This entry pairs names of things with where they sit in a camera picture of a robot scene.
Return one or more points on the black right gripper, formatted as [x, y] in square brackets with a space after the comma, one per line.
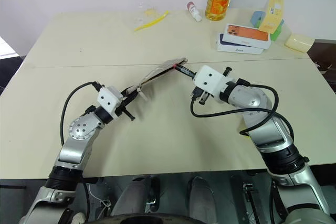
[204, 98]

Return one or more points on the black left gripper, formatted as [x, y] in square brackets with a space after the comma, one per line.
[123, 109]

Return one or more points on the black marker with red cap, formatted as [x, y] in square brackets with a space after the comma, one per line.
[183, 69]

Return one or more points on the beige grid pouch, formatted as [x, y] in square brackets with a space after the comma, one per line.
[162, 70]

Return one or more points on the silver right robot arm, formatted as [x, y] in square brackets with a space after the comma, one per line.
[252, 100]

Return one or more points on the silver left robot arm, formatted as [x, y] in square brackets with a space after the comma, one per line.
[78, 129]

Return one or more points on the white and purple phone box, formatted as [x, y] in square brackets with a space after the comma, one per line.
[236, 49]

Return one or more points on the white bottle with pink cap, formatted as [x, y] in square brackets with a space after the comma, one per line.
[195, 14]

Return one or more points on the yellow toothbrush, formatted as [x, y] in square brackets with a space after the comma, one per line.
[151, 22]

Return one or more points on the orange phone box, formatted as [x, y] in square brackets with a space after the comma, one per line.
[246, 35]

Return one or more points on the light blue block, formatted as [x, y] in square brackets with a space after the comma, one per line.
[256, 18]

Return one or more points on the green block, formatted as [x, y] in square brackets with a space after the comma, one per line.
[278, 33]

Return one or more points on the pale yellow carton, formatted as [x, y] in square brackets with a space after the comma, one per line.
[273, 16]

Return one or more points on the pale yellow soap bar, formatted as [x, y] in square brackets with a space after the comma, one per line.
[299, 42]

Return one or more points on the black rounded robot waist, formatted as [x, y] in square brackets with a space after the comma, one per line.
[147, 219]

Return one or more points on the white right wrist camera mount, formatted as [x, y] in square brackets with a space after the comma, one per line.
[210, 78]

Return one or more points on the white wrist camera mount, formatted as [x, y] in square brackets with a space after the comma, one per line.
[210, 78]
[107, 99]

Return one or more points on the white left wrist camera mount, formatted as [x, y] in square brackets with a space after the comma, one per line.
[107, 99]

